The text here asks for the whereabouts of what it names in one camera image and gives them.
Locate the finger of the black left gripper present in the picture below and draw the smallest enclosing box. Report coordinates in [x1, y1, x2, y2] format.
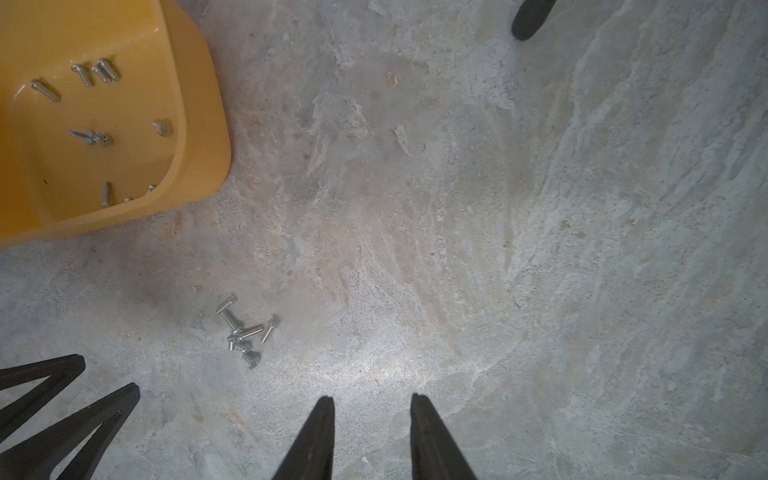
[1, 354, 86, 441]
[1, 383, 140, 479]

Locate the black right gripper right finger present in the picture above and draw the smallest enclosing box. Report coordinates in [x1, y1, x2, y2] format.
[410, 393, 477, 480]

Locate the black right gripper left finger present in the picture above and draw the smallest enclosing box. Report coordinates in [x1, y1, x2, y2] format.
[273, 396, 335, 480]

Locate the silver screw cluster screw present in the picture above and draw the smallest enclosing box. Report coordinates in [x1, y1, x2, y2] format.
[216, 293, 237, 314]

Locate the black perforated music stand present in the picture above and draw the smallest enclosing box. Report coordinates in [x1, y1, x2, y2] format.
[511, 0, 556, 41]

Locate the yellow plastic storage box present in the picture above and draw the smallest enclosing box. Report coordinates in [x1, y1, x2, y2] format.
[1, 1, 231, 247]

